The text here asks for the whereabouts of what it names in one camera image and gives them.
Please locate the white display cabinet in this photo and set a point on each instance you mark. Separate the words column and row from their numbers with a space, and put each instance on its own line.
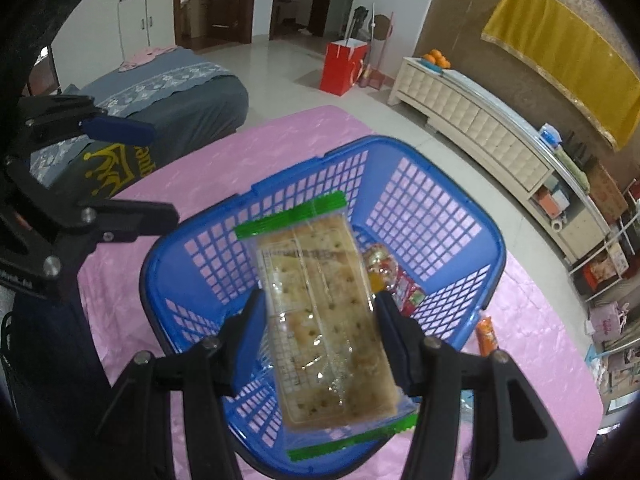
column 145, row 15

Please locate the red paper bag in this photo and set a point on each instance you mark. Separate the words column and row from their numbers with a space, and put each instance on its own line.
column 345, row 67

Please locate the green-ended cracker packet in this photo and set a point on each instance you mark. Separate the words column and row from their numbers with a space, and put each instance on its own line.
column 320, row 310

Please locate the pink garment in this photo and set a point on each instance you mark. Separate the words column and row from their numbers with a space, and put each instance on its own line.
column 145, row 56

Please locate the white paper roll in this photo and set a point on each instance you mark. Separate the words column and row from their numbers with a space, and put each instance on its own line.
column 557, row 224

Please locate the folded green cloth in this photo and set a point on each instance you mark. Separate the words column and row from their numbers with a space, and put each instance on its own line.
column 570, row 169

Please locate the brown cardboard box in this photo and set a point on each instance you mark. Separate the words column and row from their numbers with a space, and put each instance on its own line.
column 607, row 192

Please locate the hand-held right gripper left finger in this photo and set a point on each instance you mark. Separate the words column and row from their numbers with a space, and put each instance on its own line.
column 247, row 345

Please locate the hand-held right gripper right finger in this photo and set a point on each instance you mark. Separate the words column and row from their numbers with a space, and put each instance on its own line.
column 395, row 345

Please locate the dark wooden doorway frame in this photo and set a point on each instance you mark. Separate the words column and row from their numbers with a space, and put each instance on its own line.
column 320, row 5

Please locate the dark grey crown print cloth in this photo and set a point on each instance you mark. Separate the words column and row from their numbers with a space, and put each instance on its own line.
column 200, row 110

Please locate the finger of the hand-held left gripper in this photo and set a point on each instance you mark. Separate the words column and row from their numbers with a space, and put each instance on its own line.
column 120, row 130
column 135, row 217

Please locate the red pizza print packet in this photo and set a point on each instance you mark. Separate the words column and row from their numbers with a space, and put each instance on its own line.
column 407, row 296

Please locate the yellow cloth cover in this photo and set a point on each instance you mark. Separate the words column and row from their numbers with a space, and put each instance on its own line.
column 565, row 55

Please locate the orange sausage packet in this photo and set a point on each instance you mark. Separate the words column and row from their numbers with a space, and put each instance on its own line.
column 486, row 336

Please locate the pile of oranges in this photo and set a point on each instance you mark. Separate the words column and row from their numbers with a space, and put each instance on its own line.
column 436, row 57

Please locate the grey covered bed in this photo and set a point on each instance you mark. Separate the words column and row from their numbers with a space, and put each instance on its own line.
column 165, row 77

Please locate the blue plastic basket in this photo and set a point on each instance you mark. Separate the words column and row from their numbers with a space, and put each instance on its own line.
column 375, row 170

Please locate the person's dark blue pants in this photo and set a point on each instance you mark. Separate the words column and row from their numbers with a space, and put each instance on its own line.
column 50, row 370

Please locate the cream media cabinet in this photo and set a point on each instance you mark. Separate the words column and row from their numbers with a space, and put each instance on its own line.
column 500, row 135

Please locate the small brown round wall decor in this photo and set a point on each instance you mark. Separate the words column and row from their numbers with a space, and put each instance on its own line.
column 382, row 27

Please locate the orange pizza print packet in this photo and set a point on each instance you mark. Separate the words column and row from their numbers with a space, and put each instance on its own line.
column 377, row 266

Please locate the black upright object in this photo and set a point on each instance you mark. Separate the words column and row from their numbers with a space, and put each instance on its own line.
column 359, row 20

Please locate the pink shopping bag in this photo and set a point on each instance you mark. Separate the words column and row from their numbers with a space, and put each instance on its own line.
column 610, row 322

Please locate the black router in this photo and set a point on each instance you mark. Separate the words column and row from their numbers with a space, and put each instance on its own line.
column 580, row 152

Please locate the blue tissue box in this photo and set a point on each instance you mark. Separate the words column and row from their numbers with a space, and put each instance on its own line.
column 549, row 135

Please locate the dark wooden door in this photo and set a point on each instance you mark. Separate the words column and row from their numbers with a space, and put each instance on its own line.
column 220, row 0

